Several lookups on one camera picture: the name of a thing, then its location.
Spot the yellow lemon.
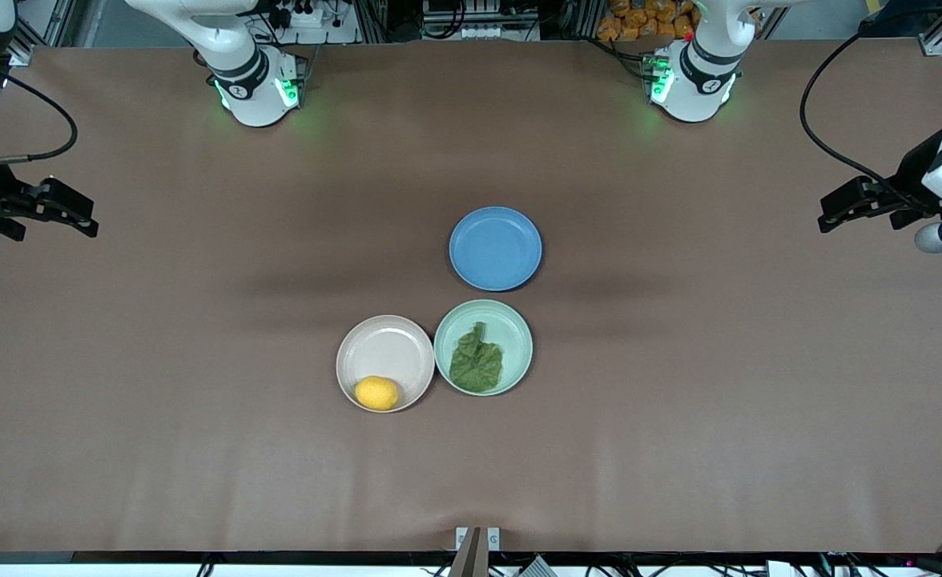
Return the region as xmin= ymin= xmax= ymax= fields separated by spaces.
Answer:
xmin=355 ymin=375 xmax=400 ymax=411

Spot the green lettuce leaf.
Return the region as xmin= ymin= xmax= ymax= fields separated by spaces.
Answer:
xmin=449 ymin=321 xmax=505 ymax=393

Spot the bag of orange items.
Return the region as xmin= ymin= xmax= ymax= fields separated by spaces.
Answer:
xmin=597 ymin=0 xmax=700 ymax=42

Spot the white power strip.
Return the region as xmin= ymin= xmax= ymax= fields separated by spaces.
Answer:
xmin=267 ymin=0 xmax=360 ymax=45

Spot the beige pink plate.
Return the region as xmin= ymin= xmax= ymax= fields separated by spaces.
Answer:
xmin=336 ymin=315 xmax=436 ymax=414

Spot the pale green plate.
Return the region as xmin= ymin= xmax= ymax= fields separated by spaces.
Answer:
xmin=433 ymin=300 xmax=534 ymax=397

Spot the blue plate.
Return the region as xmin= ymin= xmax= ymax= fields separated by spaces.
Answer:
xmin=449 ymin=206 xmax=544 ymax=293

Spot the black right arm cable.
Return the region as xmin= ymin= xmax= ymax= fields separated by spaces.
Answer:
xmin=0 ymin=71 xmax=79 ymax=167

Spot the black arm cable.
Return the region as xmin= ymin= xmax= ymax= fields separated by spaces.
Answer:
xmin=799 ymin=4 xmax=942 ymax=211
xmin=0 ymin=71 xmax=79 ymax=167

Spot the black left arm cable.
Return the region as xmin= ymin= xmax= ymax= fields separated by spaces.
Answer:
xmin=799 ymin=4 xmax=942 ymax=211

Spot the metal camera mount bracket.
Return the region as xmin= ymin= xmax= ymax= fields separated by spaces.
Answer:
xmin=455 ymin=527 xmax=501 ymax=577

